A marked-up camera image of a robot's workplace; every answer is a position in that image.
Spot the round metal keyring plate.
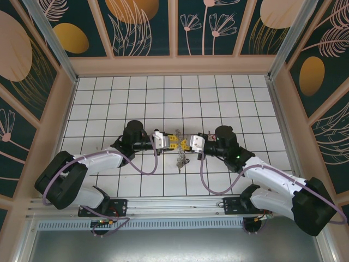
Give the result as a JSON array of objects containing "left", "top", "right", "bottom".
[{"left": 174, "top": 128, "right": 187, "bottom": 165}]

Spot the dark panel with feather leaves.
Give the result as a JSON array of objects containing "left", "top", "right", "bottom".
[{"left": 97, "top": 0, "right": 172, "bottom": 57}]

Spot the dark panel with pink flowers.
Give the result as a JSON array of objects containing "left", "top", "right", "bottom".
[{"left": 176, "top": 0, "right": 238, "bottom": 57}]

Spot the grey metal base sheet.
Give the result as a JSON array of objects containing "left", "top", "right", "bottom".
[{"left": 27, "top": 228, "right": 328, "bottom": 262}]

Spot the dark panel with pale circle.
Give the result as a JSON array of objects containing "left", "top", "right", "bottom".
[{"left": 239, "top": 0, "right": 294, "bottom": 55}]

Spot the dark panel with fern leaves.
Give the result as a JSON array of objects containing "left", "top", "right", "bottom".
[{"left": 307, "top": 102, "right": 349, "bottom": 195}]

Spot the dark panel with yellow oval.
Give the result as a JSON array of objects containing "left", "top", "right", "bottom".
[{"left": 38, "top": 0, "right": 110, "bottom": 58}]

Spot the dark panel with single flower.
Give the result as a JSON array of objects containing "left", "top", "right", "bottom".
[{"left": 0, "top": 88, "right": 38, "bottom": 189}]

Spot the dark panel with orange oval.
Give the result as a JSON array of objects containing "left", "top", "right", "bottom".
[{"left": 288, "top": 0, "right": 349, "bottom": 118}]

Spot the dark panel with large pink circle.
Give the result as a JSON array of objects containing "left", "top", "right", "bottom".
[{"left": 0, "top": 0, "right": 60, "bottom": 124}]

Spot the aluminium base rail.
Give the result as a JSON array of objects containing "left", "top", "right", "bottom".
[{"left": 26, "top": 196, "right": 273, "bottom": 219}]

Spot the grey slotted cable duct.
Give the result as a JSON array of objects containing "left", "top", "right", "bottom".
[{"left": 35, "top": 218, "right": 245, "bottom": 230}]

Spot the aluminium frame post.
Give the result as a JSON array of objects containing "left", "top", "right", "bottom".
[
  {"left": 316, "top": 230, "right": 343, "bottom": 262},
  {"left": 267, "top": 0, "right": 326, "bottom": 81},
  {"left": 15, "top": 218, "right": 38, "bottom": 262},
  {"left": 21, "top": 0, "right": 80, "bottom": 84}
]

